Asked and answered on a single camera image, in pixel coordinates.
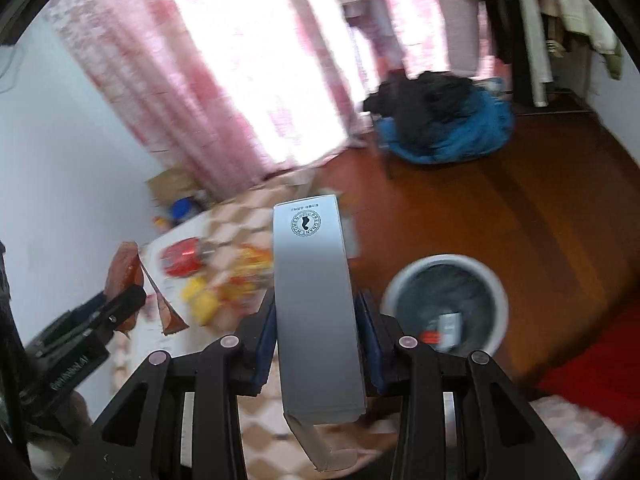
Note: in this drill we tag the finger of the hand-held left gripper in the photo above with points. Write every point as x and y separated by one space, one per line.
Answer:
122 310

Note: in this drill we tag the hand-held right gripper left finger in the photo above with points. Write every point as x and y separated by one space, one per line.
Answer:
264 350

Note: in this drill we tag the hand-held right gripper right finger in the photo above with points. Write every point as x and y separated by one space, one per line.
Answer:
371 345

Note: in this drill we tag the silver cardboard box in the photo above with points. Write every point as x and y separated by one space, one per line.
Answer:
315 310

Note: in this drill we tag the white trash bin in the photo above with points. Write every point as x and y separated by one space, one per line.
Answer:
445 305

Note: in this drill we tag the small box with red label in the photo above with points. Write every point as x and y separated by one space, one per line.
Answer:
444 329

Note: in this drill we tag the red snack bag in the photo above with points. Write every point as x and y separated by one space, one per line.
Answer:
182 259

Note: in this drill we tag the yellow snack packet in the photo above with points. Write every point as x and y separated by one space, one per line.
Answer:
201 300

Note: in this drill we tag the orange yellow snack wrapper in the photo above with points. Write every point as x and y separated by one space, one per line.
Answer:
245 272

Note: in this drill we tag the blue round container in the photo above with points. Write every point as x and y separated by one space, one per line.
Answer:
184 209

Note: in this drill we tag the checkered table cloth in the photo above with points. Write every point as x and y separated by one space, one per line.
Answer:
260 220

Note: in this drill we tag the red cloth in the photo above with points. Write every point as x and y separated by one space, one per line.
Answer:
595 375

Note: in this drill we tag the blue jacket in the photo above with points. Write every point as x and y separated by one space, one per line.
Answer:
460 125

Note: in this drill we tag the black clothes pile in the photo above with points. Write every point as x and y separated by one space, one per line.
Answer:
425 97

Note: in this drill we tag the pink floral curtain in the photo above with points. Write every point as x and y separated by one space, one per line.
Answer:
200 60

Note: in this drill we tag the hanging clothes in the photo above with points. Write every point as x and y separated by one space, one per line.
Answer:
495 15

